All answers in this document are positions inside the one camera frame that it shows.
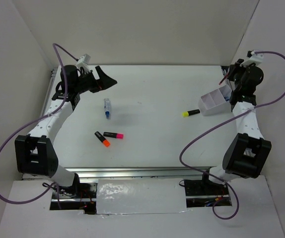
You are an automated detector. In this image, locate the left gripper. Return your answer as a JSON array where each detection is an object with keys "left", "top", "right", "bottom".
[{"left": 74, "top": 66, "right": 117, "bottom": 94}]

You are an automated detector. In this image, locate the blue pen with grip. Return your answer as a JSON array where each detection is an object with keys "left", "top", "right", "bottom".
[{"left": 223, "top": 95, "right": 230, "bottom": 101}]

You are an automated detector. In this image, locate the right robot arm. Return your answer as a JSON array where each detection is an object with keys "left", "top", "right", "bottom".
[{"left": 198, "top": 57, "right": 272, "bottom": 194}]

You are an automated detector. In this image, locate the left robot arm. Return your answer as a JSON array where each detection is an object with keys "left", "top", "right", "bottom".
[{"left": 14, "top": 65, "right": 117, "bottom": 198}]

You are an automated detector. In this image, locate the white divided container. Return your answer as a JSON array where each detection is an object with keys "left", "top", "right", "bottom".
[{"left": 198, "top": 85, "right": 232, "bottom": 116}]

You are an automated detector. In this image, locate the pink highlighter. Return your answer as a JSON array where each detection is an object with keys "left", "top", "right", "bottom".
[{"left": 103, "top": 132, "right": 124, "bottom": 139}]

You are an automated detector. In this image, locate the orange highlighter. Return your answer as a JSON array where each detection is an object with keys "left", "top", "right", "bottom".
[{"left": 94, "top": 131, "right": 110, "bottom": 147}]

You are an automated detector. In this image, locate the yellow highlighter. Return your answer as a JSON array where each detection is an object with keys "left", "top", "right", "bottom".
[{"left": 182, "top": 109, "right": 200, "bottom": 117}]

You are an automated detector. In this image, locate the white cover plate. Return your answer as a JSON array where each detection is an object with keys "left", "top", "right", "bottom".
[{"left": 96, "top": 178, "right": 188, "bottom": 215}]

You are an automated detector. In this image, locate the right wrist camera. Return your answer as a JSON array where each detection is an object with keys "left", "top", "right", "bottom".
[{"left": 240, "top": 51, "right": 264, "bottom": 67}]

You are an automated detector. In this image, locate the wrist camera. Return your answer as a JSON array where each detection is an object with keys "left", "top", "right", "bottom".
[
  {"left": 76, "top": 54, "right": 91, "bottom": 68},
  {"left": 240, "top": 51, "right": 264, "bottom": 67}
]

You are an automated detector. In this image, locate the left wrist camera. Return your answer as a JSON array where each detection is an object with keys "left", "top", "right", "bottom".
[{"left": 76, "top": 54, "right": 91, "bottom": 68}]

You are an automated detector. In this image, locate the aluminium frame rail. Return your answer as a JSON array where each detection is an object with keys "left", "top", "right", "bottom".
[{"left": 67, "top": 167, "right": 202, "bottom": 181}]

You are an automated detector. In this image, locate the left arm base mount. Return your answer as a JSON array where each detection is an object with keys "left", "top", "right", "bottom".
[{"left": 50, "top": 182, "right": 98, "bottom": 215}]

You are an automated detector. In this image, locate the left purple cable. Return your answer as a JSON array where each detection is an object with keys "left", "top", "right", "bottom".
[{"left": 0, "top": 43, "right": 80, "bottom": 210}]

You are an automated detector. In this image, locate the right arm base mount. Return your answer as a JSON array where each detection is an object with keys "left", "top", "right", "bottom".
[{"left": 179, "top": 179, "right": 231, "bottom": 208}]

